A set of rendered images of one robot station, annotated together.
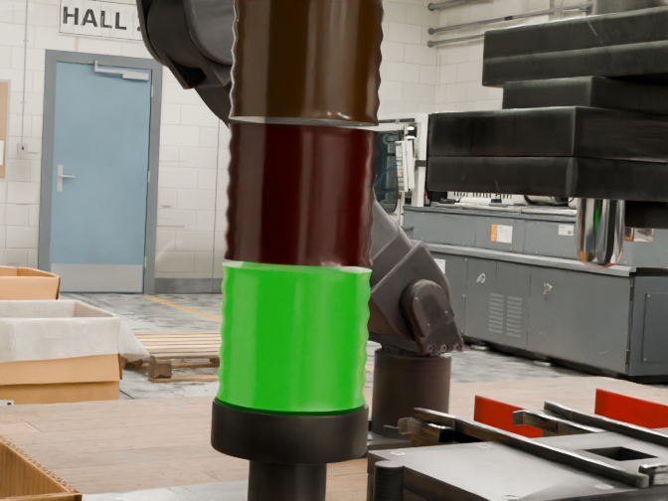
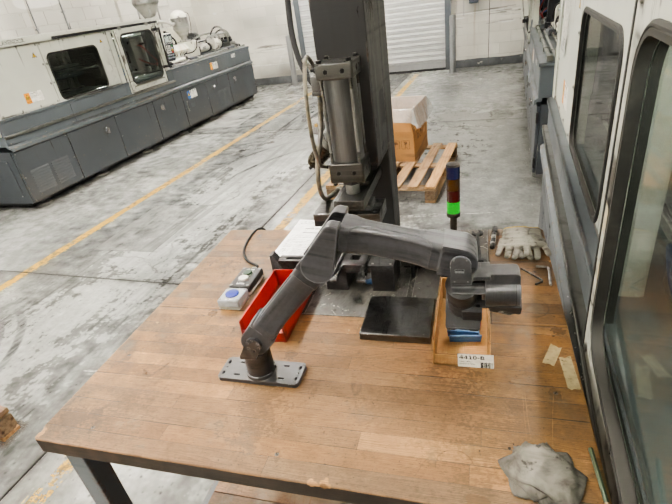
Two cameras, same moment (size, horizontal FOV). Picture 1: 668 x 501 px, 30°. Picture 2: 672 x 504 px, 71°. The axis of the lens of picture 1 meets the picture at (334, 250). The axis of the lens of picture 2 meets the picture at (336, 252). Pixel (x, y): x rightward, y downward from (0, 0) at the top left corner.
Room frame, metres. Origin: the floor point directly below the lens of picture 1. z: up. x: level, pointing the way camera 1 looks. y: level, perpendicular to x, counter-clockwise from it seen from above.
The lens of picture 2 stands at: (1.38, 0.70, 1.65)
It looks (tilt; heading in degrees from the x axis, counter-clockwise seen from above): 29 degrees down; 229
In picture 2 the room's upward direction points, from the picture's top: 9 degrees counter-clockwise
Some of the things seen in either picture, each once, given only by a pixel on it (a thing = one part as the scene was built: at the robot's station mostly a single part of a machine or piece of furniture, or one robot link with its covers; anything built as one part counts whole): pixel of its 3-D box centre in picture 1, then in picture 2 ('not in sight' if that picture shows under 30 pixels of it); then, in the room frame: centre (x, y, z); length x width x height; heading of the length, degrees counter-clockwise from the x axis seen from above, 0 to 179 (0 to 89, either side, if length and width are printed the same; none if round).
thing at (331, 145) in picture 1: (300, 194); (453, 195); (0.31, 0.01, 1.10); 0.04 x 0.04 x 0.03
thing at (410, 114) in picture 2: not in sight; (397, 128); (-2.25, -2.29, 0.40); 0.67 x 0.60 x 0.50; 22
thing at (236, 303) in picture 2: not in sight; (234, 302); (0.87, -0.37, 0.90); 0.07 x 0.07 x 0.06; 30
